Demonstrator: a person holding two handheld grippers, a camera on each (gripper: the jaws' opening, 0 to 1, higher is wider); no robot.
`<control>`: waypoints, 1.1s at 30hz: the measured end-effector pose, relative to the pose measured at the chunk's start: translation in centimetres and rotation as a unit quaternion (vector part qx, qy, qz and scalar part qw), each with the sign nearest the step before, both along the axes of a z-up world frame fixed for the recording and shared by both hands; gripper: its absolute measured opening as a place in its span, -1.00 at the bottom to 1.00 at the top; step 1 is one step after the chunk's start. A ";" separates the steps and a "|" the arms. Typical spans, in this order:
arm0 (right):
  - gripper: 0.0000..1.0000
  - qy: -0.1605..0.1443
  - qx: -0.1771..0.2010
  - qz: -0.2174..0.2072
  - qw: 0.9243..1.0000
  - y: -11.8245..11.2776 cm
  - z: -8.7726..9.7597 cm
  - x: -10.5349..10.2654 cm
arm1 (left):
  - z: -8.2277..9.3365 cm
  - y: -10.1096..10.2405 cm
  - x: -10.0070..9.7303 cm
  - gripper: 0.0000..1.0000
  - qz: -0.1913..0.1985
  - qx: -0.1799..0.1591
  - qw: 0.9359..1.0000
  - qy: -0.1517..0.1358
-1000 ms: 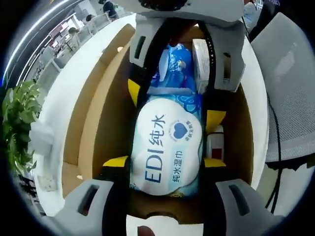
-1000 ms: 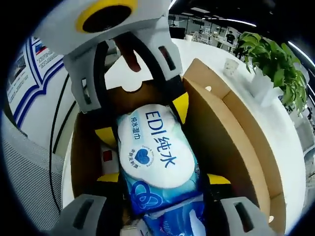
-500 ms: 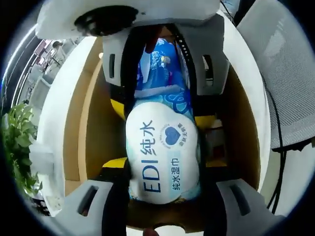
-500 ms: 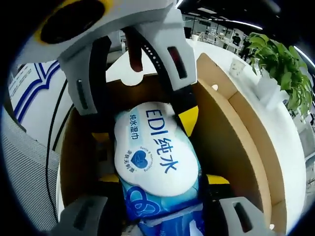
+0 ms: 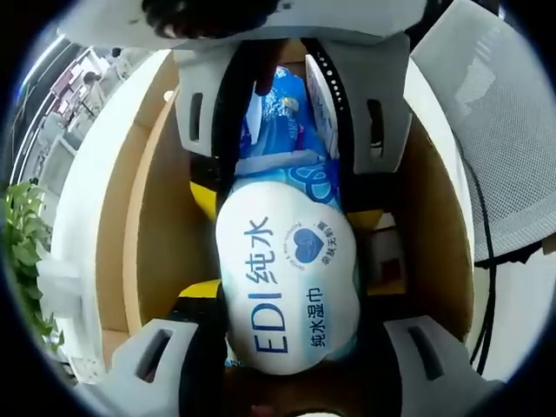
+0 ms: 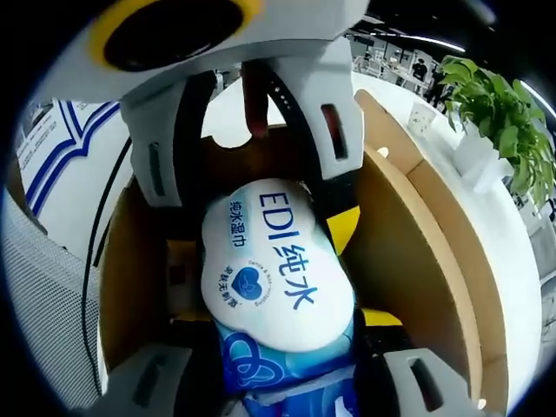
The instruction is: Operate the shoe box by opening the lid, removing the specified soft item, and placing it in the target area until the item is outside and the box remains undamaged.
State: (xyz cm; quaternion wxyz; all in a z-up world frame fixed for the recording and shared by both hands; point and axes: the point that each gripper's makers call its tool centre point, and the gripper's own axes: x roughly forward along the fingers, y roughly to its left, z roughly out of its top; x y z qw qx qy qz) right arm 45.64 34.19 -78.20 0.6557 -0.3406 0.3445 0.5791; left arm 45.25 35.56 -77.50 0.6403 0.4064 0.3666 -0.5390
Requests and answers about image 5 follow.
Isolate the white tag with red mark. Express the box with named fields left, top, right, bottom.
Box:
left=368, top=228, right=407, bottom=293

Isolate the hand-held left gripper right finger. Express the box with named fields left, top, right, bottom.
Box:
left=356, top=291, right=494, bottom=417

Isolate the green plant in white pot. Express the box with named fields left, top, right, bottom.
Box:
left=0, top=181, right=86, bottom=354

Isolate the black cable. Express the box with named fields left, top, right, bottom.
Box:
left=458, top=141, right=500, bottom=375

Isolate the brown cardboard shoe box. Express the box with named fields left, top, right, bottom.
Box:
left=97, top=37, right=475, bottom=417

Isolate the person's right hand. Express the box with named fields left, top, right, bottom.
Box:
left=254, top=38, right=284, bottom=96

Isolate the grey mesh chair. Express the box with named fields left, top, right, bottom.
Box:
left=410, top=0, right=556, bottom=262

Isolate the white blue wet wipes pack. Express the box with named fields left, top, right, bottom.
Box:
left=215, top=149, right=361, bottom=377

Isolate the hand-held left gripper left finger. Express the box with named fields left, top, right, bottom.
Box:
left=110, top=280, right=231, bottom=417

